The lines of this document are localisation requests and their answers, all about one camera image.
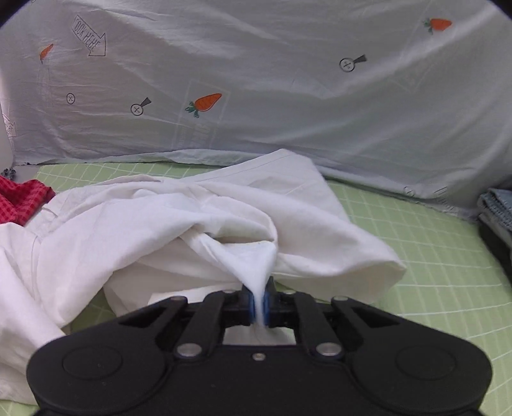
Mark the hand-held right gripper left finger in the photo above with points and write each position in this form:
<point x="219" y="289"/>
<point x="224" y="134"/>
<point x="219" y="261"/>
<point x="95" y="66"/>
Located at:
<point x="251" y="307"/>

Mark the white shirt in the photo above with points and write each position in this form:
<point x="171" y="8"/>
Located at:
<point x="160" y="224"/>

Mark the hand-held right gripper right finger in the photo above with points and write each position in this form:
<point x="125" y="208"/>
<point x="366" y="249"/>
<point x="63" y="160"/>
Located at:
<point x="266" y="308"/>

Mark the carrot-printed grey sheet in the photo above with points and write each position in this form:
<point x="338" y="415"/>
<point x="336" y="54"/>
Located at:
<point x="280" y="80"/>

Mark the red checked cloth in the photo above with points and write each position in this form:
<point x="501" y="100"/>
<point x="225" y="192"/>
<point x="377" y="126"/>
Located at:
<point x="20" y="200"/>

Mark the black garment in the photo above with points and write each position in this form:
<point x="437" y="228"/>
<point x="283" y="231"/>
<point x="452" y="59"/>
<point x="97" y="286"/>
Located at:
<point x="500" y="246"/>

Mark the dark patterned cloth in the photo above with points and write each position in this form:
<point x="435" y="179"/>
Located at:
<point x="8" y="173"/>

